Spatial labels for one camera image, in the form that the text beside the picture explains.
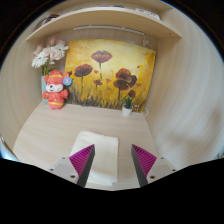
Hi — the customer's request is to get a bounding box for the slim white light bar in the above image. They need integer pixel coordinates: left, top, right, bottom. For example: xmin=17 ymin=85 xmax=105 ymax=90
xmin=73 ymin=25 xmax=146 ymax=37

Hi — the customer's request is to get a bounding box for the small plant in white pot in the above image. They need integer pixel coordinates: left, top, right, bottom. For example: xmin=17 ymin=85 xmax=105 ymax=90
xmin=121 ymin=94 xmax=135 ymax=118

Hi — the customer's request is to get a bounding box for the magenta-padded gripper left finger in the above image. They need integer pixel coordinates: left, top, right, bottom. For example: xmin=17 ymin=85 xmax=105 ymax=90
xmin=49 ymin=143 xmax=96 ymax=188

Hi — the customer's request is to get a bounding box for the cream white towel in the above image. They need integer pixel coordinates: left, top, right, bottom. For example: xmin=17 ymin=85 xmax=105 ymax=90
xmin=69 ymin=130 xmax=120 ymax=187

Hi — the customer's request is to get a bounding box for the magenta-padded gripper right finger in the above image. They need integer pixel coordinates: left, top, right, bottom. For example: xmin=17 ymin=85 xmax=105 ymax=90
xmin=130 ymin=143 xmax=178 ymax=188

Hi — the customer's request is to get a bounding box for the yellow poppy flower painting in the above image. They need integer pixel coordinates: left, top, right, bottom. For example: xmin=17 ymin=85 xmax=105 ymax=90
xmin=64 ymin=38 xmax=157 ymax=113

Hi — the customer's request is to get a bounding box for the red plush mouse toy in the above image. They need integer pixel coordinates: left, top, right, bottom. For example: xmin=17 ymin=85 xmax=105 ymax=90
xmin=41 ymin=70 xmax=73 ymax=111

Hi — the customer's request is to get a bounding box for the pink and white flower bouquet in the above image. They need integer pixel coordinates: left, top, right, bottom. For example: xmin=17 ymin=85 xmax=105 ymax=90
xmin=31 ymin=36 xmax=70 ymax=77

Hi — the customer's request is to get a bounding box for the wooden shelf with items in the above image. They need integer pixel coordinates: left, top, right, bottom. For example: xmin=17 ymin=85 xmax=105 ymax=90
xmin=25 ymin=0 xmax=183 ymax=43

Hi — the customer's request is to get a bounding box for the light blue vase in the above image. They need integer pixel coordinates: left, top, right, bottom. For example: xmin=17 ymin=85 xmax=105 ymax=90
xmin=40 ymin=74 xmax=50 ymax=104

